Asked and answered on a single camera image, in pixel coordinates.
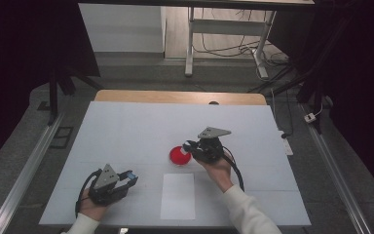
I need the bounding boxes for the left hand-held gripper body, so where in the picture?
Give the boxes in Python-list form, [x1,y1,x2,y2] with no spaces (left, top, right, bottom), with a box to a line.
[88,163,128,207]

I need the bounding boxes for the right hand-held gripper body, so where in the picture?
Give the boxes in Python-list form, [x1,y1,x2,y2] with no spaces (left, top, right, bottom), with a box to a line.
[192,126,233,164]

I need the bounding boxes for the round red ink pad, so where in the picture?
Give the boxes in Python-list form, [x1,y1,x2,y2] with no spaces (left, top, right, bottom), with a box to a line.
[168,145,193,166]

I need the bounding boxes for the person's left hand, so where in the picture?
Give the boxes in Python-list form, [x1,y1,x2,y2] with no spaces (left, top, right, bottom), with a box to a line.
[78,189,109,222]

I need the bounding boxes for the person's right hand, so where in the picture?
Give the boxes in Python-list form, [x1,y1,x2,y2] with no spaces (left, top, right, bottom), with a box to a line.
[196,157,235,193]

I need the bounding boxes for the white paper sheet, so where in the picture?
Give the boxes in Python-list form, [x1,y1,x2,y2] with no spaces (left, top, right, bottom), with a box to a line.
[160,173,197,220]

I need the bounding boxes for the white table cover sheet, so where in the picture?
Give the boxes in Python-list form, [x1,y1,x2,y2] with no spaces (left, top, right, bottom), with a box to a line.
[38,100,312,227]

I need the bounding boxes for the wooden table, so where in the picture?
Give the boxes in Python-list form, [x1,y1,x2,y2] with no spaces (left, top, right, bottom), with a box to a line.
[93,90,268,106]

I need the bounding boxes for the white power strip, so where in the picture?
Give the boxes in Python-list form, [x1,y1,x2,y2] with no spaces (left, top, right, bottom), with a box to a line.
[279,130,294,156]

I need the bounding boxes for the black metal stand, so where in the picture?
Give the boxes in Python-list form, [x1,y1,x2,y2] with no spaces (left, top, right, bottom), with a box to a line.
[47,67,103,127]

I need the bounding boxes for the black curtain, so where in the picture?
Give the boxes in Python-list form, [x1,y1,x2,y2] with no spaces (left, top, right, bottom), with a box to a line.
[0,0,100,174]
[269,0,374,203]

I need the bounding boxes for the left hand-held gripper black cable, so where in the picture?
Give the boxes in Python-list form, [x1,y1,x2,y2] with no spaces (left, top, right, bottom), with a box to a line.
[74,168,102,218]

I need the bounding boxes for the hand-held gripper black cable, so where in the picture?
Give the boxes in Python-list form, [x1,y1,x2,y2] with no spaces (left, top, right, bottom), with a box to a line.
[74,168,102,218]
[222,145,245,193]

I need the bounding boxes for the right hand-held gripper black cable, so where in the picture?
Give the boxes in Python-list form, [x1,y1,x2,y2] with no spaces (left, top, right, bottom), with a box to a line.
[222,145,245,193]

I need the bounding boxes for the aluminium rail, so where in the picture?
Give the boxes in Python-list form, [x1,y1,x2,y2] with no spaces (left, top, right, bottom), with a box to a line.
[300,103,373,234]
[0,111,64,234]

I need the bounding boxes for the white metal desk frame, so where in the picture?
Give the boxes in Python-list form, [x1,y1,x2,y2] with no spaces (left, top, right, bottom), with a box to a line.
[184,6,278,79]

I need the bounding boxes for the tangle of black floor cables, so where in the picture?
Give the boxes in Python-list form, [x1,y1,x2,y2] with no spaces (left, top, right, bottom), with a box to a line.
[193,8,290,66]

